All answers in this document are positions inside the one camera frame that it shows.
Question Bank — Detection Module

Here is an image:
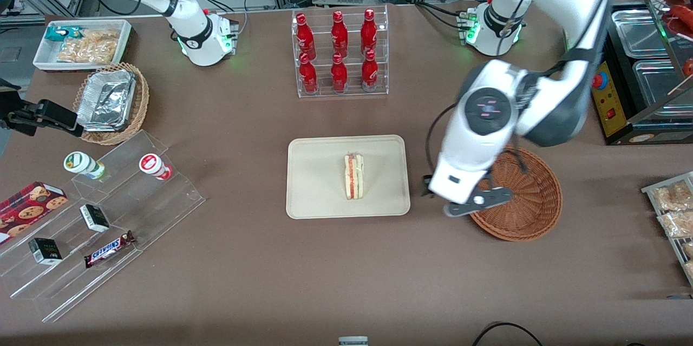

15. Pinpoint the light wicker basket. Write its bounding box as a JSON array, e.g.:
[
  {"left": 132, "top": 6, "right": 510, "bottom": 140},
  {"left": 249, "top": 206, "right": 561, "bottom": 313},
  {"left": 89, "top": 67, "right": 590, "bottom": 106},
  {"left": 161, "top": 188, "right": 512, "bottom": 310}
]
[{"left": 73, "top": 62, "right": 150, "bottom": 146}]

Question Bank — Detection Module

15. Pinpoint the stack of foil trays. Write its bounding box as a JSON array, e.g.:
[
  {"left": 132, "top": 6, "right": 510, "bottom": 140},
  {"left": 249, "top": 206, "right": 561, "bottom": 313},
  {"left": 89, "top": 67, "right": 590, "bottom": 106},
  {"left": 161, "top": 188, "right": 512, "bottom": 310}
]
[{"left": 76, "top": 69, "right": 137, "bottom": 132}]

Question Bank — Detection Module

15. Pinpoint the clear acrylic bottle rack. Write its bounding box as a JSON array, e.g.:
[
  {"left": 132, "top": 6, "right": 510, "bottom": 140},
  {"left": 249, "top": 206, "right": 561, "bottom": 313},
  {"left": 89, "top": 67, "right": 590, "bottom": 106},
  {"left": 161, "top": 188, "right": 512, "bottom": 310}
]
[{"left": 291, "top": 5, "right": 389, "bottom": 99}]

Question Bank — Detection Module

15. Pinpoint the steel food pan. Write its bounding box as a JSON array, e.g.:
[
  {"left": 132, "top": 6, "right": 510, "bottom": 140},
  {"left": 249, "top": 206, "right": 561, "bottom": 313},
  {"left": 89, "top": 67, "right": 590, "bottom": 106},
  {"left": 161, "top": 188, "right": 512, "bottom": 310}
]
[
  {"left": 612, "top": 9, "right": 675, "bottom": 60},
  {"left": 632, "top": 59, "right": 693, "bottom": 119}
]

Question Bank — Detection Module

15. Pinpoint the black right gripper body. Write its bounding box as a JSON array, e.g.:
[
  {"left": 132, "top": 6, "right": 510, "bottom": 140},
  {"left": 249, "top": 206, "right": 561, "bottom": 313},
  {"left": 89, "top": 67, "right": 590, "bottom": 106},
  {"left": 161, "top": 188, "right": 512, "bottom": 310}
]
[{"left": 3, "top": 98, "right": 85, "bottom": 138}]

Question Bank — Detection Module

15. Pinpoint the clear bag of chips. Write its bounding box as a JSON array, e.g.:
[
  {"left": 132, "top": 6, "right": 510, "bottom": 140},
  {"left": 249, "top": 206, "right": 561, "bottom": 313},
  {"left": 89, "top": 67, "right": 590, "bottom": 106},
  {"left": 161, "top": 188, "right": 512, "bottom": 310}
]
[{"left": 57, "top": 29, "right": 121, "bottom": 64}]

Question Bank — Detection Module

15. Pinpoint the small black box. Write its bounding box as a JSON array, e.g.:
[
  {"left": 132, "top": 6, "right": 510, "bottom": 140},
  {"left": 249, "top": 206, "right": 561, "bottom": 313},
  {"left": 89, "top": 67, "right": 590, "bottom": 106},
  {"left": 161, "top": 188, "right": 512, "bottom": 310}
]
[
  {"left": 80, "top": 204, "right": 110, "bottom": 233},
  {"left": 28, "top": 237, "right": 63, "bottom": 265}
]

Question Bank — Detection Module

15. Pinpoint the black hot food display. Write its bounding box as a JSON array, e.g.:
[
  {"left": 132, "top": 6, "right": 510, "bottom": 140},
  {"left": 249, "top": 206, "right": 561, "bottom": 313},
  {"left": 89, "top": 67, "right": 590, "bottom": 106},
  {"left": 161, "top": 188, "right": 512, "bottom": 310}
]
[{"left": 589, "top": 0, "right": 693, "bottom": 146}]

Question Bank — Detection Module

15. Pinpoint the clear acrylic stepped stand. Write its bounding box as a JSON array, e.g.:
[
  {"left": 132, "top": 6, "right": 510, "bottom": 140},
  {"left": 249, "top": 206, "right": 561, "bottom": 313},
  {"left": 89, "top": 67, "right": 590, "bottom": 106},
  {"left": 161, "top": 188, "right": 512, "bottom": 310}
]
[{"left": 0, "top": 129, "right": 206, "bottom": 323}]

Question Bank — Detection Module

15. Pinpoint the brown wicker basket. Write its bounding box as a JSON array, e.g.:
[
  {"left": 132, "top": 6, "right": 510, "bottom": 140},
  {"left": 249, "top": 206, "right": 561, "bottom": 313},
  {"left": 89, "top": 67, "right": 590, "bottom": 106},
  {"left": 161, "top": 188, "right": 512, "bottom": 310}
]
[{"left": 469, "top": 146, "right": 563, "bottom": 242}]

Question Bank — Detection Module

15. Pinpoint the clear snack bag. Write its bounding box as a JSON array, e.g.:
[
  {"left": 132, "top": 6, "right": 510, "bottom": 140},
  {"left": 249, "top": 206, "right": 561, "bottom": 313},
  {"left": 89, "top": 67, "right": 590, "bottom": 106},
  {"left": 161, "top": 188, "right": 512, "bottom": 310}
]
[
  {"left": 651, "top": 181, "right": 693, "bottom": 212},
  {"left": 658, "top": 211, "right": 693, "bottom": 239}
]

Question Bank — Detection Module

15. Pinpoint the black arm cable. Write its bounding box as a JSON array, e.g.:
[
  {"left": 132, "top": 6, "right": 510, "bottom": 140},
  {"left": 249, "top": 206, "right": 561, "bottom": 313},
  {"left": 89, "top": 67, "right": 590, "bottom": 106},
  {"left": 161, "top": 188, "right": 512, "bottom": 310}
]
[{"left": 424, "top": 101, "right": 461, "bottom": 179}]

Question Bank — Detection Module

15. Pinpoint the red cookie box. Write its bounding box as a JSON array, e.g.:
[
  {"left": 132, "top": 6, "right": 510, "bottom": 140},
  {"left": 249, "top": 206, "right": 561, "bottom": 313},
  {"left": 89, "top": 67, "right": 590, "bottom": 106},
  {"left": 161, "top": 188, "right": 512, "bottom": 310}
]
[{"left": 0, "top": 181, "right": 69, "bottom": 245}]

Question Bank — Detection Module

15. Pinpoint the white snack tray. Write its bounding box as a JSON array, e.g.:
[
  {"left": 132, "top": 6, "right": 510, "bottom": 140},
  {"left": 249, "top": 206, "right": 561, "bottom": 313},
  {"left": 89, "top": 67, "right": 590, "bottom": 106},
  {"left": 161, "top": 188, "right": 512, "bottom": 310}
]
[{"left": 32, "top": 19, "right": 133, "bottom": 73}]

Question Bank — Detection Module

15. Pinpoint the teal snack packet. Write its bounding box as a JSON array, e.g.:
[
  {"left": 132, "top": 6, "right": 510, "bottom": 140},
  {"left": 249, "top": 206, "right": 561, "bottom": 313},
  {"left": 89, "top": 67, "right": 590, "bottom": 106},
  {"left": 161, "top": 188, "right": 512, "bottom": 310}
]
[{"left": 44, "top": 25, "right": 84, "bottom": 42}]

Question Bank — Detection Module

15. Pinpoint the snickers bar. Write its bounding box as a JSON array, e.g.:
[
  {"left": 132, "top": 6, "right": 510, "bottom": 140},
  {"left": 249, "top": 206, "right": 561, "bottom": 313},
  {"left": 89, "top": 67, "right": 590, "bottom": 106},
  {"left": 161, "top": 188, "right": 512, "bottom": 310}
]
[{"left": 84, "top": 230, "right": 136, "bottom": 269}]

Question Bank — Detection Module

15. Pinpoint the red lid yogurt cup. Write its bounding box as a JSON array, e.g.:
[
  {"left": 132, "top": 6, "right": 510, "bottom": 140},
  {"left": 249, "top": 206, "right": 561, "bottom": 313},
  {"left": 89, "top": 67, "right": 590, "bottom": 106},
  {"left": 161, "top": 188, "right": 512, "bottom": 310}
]
[{"left": 139, "top": 153, "right": 173, "bottom": 181}]

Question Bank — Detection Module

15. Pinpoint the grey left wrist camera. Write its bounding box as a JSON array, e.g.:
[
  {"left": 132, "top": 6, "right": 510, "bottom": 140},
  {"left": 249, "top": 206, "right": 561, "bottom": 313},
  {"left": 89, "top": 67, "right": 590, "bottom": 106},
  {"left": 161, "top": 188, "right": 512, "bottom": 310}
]
[{"left": 444, "top": 186, "right": 514, "bottom": 218}]

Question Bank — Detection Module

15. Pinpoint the triangular sandwich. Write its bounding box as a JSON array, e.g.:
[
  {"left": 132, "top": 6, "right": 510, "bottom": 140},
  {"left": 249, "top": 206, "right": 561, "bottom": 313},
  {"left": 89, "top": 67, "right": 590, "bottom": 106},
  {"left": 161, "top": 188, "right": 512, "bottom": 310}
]
[{"left": 344, "top": 153, "right": 364, "bottom": 200}]

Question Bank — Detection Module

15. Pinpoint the beige rectangular tray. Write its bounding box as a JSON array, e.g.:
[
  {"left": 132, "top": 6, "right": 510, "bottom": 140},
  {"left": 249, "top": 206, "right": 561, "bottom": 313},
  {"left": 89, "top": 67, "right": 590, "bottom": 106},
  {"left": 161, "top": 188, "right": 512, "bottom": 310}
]
[{"left": 286, "top": 135, "right": 411, "bottom": 220}]

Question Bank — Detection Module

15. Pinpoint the black floor cable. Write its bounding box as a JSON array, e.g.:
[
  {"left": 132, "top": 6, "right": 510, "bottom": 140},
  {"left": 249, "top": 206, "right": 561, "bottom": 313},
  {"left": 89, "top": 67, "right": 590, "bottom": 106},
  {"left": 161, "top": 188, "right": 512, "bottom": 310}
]
[{"left": 471, "top": 322, "right": 544, "bottom": 346}]

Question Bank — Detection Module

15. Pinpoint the green lid yogurt cup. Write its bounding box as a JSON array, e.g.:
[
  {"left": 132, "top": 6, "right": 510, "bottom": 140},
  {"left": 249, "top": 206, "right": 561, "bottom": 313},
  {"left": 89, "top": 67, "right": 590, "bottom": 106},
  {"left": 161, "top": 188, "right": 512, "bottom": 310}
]
[{"left": 63, "top": 151, "right": 106, "bottom": 180}]

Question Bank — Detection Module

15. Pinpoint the grey tray of snack bags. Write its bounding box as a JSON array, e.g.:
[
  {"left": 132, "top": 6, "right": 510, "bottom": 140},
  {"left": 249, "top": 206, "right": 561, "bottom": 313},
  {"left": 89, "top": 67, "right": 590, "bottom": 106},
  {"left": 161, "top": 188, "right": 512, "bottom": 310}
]
[{"left": 641, "top": 172, "right": 693, "bottom": 288}]

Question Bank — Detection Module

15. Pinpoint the red drink bottle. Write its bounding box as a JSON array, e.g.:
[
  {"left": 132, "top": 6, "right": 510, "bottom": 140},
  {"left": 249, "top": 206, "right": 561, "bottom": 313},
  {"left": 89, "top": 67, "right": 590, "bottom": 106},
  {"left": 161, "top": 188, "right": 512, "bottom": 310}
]
[
  {"left": 295, "top": 13, "right": 317, "bottom": 60},
  {"left": 330, "top": 53, "right": 348, "bottom": 93},
  {"left": 298, "top": 53, "right": 318, "bottom": 94},
  {"left": 361, "top": 49, "right": 379, "bottom": 92},
  {"left": 361, "top": 9, "right": 378, "bottom": 57},
  {"left": 331, "top": 10, "right": 349, "bottom": 58}
]

